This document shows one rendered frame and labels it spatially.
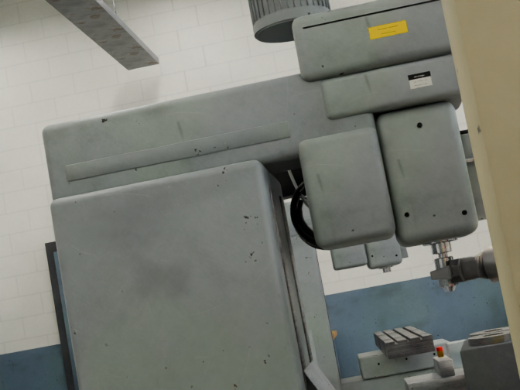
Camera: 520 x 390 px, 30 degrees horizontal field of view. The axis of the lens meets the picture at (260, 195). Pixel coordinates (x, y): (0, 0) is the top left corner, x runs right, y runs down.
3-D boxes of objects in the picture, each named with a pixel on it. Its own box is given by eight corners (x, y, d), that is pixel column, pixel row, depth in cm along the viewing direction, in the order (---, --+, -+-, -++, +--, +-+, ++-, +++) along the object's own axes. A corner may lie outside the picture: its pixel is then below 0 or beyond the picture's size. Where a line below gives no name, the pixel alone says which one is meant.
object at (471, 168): (490, 218, 234) (473, 134, 237) (492, 217, 230) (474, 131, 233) (473, 221, 235) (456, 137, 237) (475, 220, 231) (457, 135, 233)
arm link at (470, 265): (463, 250, 237) (511, 241, 231) (472, 289, 236) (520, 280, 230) (445, 252, 226) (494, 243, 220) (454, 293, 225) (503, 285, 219)
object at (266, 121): (378, 153, 248) (364, 78, 250) (378, 141, 226) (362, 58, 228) (79, 212, 256) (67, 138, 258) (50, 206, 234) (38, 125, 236)
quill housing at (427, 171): (473, 235, 243) (447, 111, 246) (482, 231, 222) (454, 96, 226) (398, 249, 245) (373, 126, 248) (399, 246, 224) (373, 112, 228)
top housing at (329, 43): (490, 65, 249) (477, 5, 250) (503, 40, 223) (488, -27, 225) (309, 102, 253) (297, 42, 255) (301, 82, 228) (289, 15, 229)
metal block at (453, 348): (470, 362, 247) (465, 339, 247) (473, 364, 241) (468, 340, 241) (449, 366, 247) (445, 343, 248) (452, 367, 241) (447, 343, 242)
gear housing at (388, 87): (460, 110, 248) (453, 72, 249) (470, 91, 224) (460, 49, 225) (331, 135, 251) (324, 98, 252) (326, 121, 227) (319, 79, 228)
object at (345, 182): (395, 238, 247) (375, 138, 250) (397, 234, 223) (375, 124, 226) (322, 251, 249) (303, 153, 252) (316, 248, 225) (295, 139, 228)
